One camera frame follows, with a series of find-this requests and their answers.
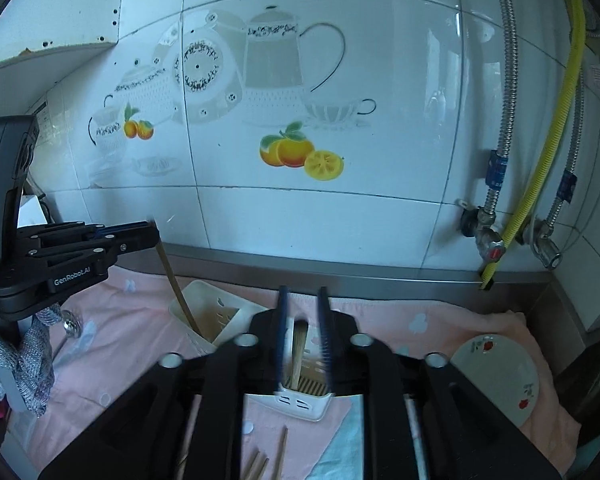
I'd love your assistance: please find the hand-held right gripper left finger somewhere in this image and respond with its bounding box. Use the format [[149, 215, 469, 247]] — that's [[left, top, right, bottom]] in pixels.
[[40, 285, 289, 480]]

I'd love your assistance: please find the white plastic utensil holder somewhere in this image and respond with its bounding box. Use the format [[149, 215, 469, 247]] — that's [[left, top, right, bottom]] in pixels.
[[168, 280, 337, 422]]

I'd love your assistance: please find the yellow gas hose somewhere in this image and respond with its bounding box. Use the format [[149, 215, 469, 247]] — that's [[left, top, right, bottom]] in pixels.
[[481, 0, 588, 292]]

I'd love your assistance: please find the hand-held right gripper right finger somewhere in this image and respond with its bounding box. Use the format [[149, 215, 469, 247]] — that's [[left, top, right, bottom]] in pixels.
[[317, 286, 562, 480]]

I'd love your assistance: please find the metal angle valve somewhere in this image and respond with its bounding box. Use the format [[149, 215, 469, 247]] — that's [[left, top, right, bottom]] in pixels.
[[457, 200, 509, 264], [527, 220, 564, 269]]

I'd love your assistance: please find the dark wooden chopstick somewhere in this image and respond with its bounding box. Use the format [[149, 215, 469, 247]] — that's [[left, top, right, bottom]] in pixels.
[[152, 217, 204, 337]]

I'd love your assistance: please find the braided metal hose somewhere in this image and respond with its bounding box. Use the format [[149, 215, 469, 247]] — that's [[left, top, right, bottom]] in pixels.
[[482, 0, 519, 226], [542, 75, 588, 233]]

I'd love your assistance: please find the white floral plate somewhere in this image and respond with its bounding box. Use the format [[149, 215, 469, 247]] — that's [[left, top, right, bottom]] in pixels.
[[450, 334, 539, 429]]

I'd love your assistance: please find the pink patterned towel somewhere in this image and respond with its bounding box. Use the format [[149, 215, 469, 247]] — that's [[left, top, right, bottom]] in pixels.
[[5, 265, 582, 480]]

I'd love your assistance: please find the printed wall sticker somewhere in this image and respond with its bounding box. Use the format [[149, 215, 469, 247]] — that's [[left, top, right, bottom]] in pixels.
[[32, 97, 51, 131]]

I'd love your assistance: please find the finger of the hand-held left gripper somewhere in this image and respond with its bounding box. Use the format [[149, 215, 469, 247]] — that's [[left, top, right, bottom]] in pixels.
[[14, 219, 159, 250], [24, 232, 162, 267]]

